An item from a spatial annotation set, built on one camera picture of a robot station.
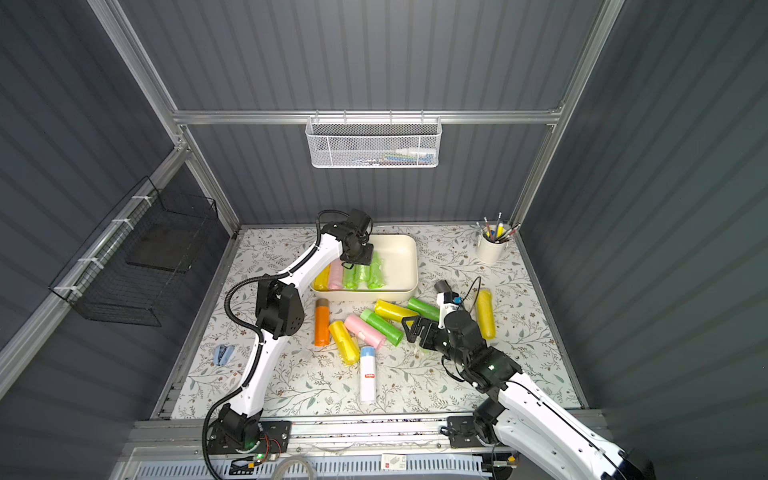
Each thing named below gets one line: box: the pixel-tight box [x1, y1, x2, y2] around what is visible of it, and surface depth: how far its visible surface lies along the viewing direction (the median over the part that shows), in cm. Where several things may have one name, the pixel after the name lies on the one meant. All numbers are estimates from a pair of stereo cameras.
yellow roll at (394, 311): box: [374, 299, 419, 325], surface depth 95 cm
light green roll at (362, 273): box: [355, 264, 371, 283], surface depth 100 cm
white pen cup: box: [476, 225, 508, 264], surface depth 107 cm
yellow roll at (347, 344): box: [329, 320, 360, 366], surface depth 87 cm
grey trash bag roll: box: [434, 280, 453, 294], surface depth 101 cm
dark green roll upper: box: [407, 297, 440, 322], surface depth 97 cm
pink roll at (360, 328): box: [344, 314, 387, 349], surface depth 91 cm
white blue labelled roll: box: [360, 346, 376, 402], surface depth 82 cm
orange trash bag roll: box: [314, 298, 331, 347], surface depth 91 cm
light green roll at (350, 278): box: [343, 264, 358, 290], surface depth 101 cm
